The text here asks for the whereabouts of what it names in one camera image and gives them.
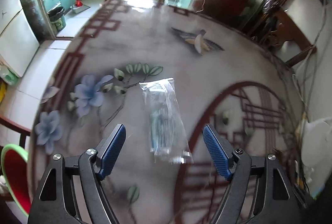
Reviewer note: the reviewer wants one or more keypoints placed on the floral printed tablecloth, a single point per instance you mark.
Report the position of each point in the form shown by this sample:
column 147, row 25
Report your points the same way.
column 221, row 79

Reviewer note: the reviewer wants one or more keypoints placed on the white refrigerator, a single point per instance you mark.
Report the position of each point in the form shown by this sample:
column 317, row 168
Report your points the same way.
column 18, row 42

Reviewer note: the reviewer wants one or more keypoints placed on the dark wooden side chair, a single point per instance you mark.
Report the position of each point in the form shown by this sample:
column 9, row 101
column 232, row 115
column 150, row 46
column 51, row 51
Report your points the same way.
column 285, row 30

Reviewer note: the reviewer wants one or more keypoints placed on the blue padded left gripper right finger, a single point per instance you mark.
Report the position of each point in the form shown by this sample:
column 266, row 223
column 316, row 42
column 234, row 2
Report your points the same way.
column 220, row 151

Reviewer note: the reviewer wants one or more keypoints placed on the small black green bin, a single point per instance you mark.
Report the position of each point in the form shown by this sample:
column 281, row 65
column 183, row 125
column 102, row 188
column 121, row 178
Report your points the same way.
column 57, row 18

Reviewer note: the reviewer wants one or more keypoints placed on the white paper towel roll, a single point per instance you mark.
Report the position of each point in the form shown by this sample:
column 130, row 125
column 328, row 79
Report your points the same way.
column 316, row 141

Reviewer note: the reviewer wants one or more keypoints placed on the red bin with green rim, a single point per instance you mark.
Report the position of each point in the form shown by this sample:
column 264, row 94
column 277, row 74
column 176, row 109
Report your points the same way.
column 14, row 161

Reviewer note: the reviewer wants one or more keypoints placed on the clear plastic bag blue contents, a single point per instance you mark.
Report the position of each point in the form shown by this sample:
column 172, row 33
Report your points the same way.
column 167, row 135

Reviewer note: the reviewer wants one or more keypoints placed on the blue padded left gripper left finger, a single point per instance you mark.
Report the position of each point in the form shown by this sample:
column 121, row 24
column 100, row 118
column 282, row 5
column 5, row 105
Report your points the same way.
column 109, row 151

